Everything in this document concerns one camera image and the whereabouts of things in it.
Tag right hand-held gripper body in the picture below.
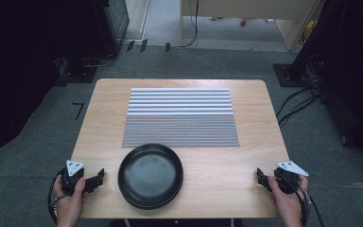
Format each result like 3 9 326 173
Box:
273 160 310 195

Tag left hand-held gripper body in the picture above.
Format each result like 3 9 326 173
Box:
60 159 86 197

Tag person's right hand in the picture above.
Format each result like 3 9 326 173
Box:
267 174 310 227

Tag person's left hand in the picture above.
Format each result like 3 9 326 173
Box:
52 177 87 227

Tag black round plate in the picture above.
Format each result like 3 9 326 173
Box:
117 143 184 211

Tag grey striped placemat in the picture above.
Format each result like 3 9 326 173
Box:
121 87 241 148

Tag black stand base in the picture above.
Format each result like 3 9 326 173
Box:
59 56 98 84
272 62 318 88

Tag black curtain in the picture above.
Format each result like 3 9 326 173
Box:
0 0 108 168
287 0 363 162

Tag yellow object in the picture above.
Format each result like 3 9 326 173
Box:
302 19 318 44

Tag dark equipment cabinet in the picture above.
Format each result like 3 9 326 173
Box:
89 0 130 59

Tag light wooden cabinet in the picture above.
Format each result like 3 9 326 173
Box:
179 0 326 52

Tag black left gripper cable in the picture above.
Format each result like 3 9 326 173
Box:
47 167 69 225

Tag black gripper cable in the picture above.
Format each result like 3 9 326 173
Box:
47 167 69 225
275 174 326 227

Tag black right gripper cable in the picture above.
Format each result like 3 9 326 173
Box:
275 174 326 227

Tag black floor cables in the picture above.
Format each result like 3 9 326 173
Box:
275 54 327 129

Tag grey floor cable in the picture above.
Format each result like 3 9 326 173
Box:
80 54 117 69

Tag black hanging cable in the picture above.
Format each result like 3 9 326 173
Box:
180 0 200 49

